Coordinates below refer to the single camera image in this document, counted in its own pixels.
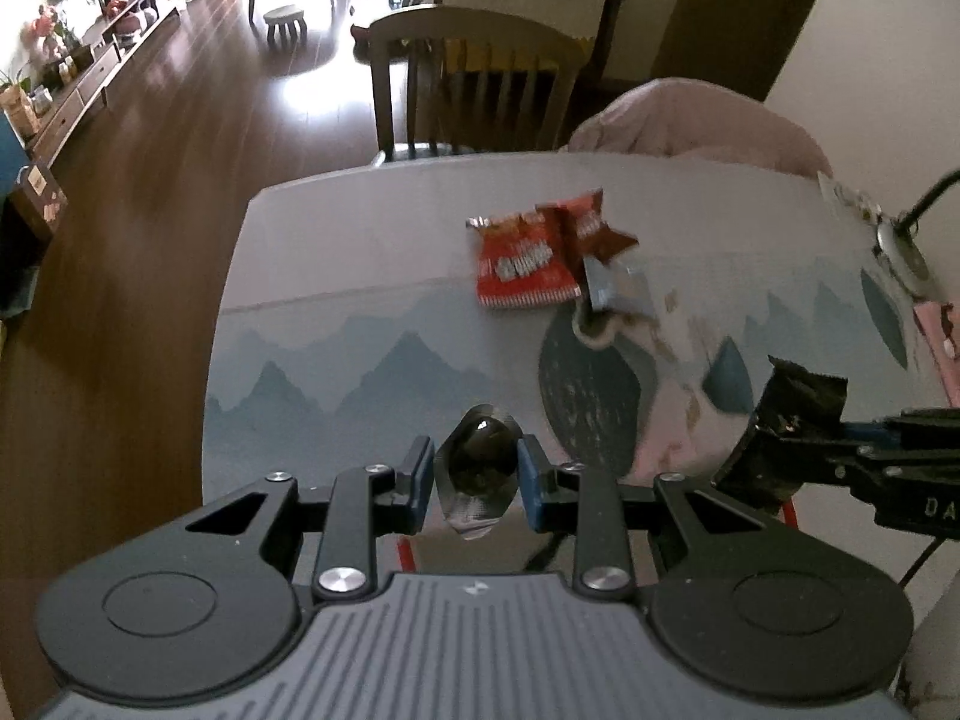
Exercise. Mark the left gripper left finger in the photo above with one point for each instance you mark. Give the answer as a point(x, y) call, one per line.
point(368, 502)

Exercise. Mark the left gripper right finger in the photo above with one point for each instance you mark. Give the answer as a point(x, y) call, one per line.
point(583, 502)

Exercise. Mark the dark foil plum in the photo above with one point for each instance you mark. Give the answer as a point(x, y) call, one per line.
point(475, 470)

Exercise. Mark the light blue cookie packet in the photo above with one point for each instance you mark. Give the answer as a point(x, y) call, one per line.
point(619, 286)

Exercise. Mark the large red snack bag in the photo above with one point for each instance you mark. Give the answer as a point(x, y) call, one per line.
point(521, 261)

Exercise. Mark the dark red snack bag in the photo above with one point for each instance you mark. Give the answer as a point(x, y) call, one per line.
point(585, 233)

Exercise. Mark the black snack packet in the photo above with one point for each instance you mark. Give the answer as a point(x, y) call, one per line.
point(796, 408)

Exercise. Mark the red cardboard box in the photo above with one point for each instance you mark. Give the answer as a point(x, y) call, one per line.
point(510, 546)

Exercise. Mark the pink paper sheet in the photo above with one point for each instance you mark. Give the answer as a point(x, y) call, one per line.
point(938, 321)

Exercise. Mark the silver desk lamp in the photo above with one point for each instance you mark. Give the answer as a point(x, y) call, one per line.
point(894, 241)

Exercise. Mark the pink covered chair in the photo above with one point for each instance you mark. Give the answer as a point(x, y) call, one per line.
point(685, 118)

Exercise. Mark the dark wooden chair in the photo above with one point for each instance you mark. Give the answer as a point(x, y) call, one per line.
point(454, 80)

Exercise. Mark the paper gift bag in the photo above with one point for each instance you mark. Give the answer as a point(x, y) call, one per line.
point(39, 200)

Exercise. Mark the small round stool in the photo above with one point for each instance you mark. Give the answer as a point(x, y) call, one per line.
point(285, 25)

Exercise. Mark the long tv cabinet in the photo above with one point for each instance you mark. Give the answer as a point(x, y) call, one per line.
point(107, 47)

